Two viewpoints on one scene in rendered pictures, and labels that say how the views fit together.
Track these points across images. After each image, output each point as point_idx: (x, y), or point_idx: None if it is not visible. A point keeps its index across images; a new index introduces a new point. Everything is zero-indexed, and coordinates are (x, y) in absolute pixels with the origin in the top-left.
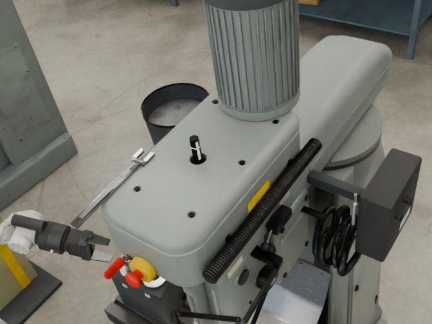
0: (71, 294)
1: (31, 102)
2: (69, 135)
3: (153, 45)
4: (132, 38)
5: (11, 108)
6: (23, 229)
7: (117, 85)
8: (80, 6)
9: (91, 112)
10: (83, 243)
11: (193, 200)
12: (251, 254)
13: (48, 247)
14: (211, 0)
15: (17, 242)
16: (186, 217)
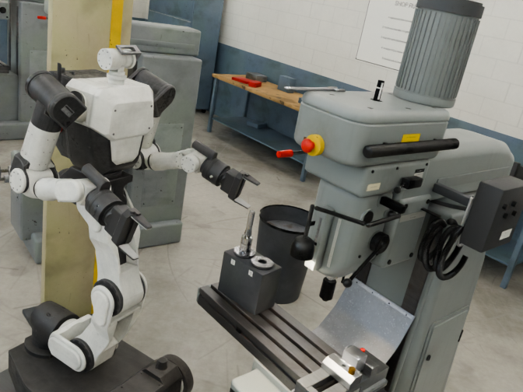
0: (131, 336)
1: (168, 177)
2: (180, 222)
3: (273, 198)
4: (256, 187)
5: (152, 173)
6: (198, 153)
7: (232, 211)
8: (221, 153)
9: (202, 220)
10: (239, 176)
11: (372, 106)
12: (380, 201)
13: (210, 172)
14: (424, 4)
15: (191, 157)
16: (366, 107)
